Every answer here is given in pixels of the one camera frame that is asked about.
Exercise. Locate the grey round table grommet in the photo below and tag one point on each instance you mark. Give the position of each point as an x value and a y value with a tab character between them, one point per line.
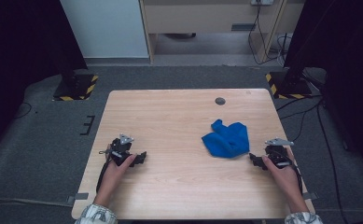
220	101

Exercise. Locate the white power strip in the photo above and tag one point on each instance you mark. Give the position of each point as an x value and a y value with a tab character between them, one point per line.
262	2

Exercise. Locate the striped black stand base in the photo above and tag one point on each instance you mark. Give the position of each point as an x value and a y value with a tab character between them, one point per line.
289	87
76	87

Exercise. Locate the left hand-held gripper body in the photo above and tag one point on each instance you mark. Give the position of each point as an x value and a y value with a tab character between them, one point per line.
120	151

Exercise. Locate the black curtain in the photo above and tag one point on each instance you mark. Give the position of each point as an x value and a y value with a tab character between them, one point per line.
347	62
20	56

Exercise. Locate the grey tape strip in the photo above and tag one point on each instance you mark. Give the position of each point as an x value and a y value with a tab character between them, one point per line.
311	195
80	196

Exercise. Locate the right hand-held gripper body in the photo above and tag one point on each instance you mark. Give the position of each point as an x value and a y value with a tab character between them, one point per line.
278	154

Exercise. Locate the person's right hand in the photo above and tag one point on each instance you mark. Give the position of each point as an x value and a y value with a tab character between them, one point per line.
286	179

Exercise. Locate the person's left hand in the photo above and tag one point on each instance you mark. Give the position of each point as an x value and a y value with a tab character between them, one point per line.
112	179

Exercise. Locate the blue microfibre cloth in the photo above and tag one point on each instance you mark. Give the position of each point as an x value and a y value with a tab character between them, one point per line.
227	141

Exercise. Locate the white partition panel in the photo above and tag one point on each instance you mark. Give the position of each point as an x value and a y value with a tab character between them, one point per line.
104	28

